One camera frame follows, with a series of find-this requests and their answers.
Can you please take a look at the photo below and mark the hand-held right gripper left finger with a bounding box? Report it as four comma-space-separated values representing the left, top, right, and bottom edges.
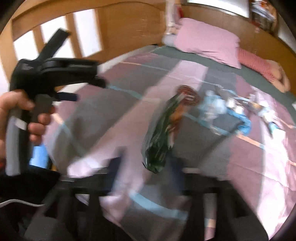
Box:
24, 156, 126, 241

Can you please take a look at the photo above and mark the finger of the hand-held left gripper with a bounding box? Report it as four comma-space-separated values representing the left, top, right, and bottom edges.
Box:
73, 59, 107, 88
54, 92, 79, 103

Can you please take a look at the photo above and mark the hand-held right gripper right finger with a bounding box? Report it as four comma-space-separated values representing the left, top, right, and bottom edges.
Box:
168, 156, 270, 241

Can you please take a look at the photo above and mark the green snack packet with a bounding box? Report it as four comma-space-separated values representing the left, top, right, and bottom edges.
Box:
142, 91, 185, 174

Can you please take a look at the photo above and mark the person's left hand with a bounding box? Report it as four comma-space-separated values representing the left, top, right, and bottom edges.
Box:
0, 90, 56, 161

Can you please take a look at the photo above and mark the wooden headboard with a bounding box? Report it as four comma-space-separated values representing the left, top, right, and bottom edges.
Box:
0, 0, 173, 80

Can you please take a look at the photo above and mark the blue plastic object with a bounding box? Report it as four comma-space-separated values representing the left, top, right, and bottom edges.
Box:
29, 145, 50, 169

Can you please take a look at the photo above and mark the clear plastic bag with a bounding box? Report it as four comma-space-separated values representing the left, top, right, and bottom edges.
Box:
199, 90, 228, 124

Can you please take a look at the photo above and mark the round brown tin lid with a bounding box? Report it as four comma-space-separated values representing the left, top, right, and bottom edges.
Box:
176, 85, 201, 107

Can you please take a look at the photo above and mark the blue white carton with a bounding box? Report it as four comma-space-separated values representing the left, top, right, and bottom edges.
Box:
225, 97, 252, 135

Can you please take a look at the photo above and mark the white plush toy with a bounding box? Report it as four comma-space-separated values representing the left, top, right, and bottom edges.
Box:
162, 0, 184, 45

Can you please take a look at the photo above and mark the green bed sheet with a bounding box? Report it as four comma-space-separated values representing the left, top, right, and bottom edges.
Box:
143, 44, 296, 105

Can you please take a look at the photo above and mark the pink pillow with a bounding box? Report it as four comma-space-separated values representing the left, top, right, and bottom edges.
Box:
173, 18, 242, 69

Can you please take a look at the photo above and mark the red striped plush doll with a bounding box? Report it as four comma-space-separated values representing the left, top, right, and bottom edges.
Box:
238, 49, 291, 93

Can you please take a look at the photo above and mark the window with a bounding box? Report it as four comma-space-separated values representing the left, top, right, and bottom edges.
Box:
186, 0, 250, 18

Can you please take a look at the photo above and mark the colourful clutter pile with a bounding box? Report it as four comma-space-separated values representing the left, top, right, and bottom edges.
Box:
252, 0, 278, 31

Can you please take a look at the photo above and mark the white cable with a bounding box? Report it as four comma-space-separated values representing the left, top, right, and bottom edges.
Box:
0, 199, 47, 207

